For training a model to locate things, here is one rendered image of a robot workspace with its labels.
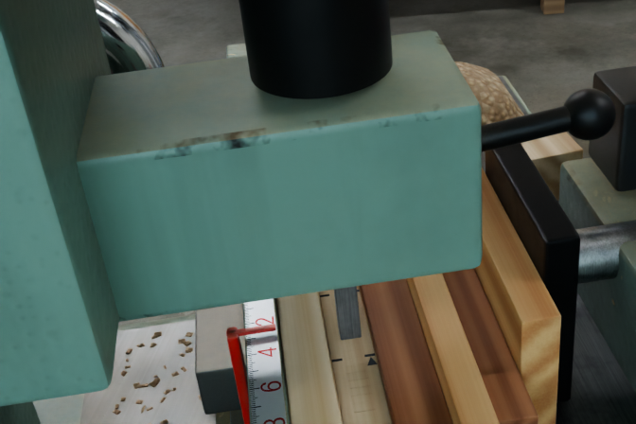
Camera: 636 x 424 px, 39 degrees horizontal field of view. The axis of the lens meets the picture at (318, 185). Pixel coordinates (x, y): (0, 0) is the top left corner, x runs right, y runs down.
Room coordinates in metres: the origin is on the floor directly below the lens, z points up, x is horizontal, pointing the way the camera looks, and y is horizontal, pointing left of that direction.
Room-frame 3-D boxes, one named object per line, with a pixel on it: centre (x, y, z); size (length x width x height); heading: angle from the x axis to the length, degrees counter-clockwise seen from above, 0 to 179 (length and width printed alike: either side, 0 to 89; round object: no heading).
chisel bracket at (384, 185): (0.30, 0.01, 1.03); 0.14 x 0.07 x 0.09; 93
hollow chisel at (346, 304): (0.30, -0.01, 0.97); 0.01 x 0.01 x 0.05; 3
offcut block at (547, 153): (0.47, -0.13, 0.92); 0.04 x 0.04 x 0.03; 8
